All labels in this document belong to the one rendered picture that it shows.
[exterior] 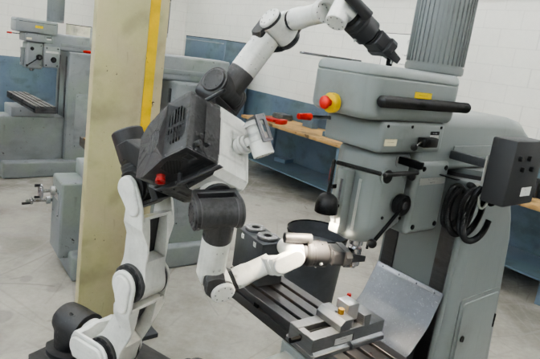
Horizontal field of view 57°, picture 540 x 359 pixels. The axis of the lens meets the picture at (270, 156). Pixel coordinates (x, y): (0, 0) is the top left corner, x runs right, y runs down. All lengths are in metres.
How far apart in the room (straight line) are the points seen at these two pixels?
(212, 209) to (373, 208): 0.52
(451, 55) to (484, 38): 4.55
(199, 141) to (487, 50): 5.17
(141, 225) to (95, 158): 1.32
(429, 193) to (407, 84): 0.44
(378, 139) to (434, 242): 0.64
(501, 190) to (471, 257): 0.45
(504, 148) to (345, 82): 0.53
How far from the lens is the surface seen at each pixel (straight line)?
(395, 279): 2.16
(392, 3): 7.18
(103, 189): 3.11
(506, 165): 1.69
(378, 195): 1.63
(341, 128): 1.63
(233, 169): 1.52
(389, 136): 1.55
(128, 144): 1.78
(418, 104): 1.56
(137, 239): 1.83
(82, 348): 2.16
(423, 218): 1.83
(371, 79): 1.46
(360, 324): 1.88
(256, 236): 2.15
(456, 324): 2.15
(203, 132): 1.48
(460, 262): 2.03
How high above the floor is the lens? 1.88
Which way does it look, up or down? 11 degrees down
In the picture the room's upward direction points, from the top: 8 degrees clockwise
